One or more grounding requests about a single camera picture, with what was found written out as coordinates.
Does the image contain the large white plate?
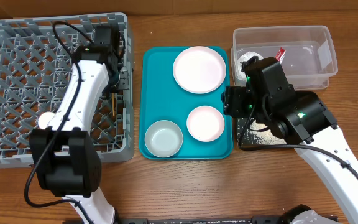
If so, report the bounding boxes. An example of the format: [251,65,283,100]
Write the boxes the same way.
[173,46,226,94]

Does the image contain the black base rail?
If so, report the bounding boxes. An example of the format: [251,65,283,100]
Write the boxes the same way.
[118,215,282,224]

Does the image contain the teal plastic tray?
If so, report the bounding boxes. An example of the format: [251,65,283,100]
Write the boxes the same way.
[139,47,234,160]

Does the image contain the small white plate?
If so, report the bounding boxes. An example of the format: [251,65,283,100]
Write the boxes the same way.
[186,106,225,142]

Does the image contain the red snack wrapper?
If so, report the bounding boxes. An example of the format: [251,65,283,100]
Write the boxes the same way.
[275,47,286,63]

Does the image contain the rice grains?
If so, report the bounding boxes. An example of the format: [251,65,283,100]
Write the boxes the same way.
[241,121,285,147]

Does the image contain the grey dishwasher rack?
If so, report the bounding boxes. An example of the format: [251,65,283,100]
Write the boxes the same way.
[0,12,135,169]

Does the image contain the grey bowl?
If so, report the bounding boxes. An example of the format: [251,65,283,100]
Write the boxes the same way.
[144,120,183,158]

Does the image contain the black tray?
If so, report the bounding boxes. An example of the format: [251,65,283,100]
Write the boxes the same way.
[234,90,325,147]

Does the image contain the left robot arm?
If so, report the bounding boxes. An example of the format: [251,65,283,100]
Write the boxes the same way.
[24,26,125,223]

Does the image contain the clear plastic bin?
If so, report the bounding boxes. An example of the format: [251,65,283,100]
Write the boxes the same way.
[231,26,338,90]

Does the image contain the white plastic cup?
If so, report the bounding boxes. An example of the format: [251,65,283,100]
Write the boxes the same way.
[37,111,55,129]

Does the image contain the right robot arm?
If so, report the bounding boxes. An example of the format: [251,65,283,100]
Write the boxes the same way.
[222,56,358,223]

